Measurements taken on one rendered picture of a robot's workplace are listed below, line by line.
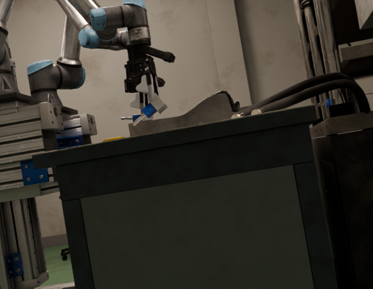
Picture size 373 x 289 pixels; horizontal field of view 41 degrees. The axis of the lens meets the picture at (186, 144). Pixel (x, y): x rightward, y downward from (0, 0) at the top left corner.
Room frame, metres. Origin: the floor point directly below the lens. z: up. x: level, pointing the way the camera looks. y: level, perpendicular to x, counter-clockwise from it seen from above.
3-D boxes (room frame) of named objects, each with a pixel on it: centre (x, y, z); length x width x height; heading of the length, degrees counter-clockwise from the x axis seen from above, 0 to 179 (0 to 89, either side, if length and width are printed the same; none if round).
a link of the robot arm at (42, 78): (2.27, 0.59, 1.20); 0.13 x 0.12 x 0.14; 135
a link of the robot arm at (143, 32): (1.73, 0.10, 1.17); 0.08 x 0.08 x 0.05
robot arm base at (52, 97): (2.27, 0.60, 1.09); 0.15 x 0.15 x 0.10
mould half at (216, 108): (1.94, -0.07, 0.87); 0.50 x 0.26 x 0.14; 79
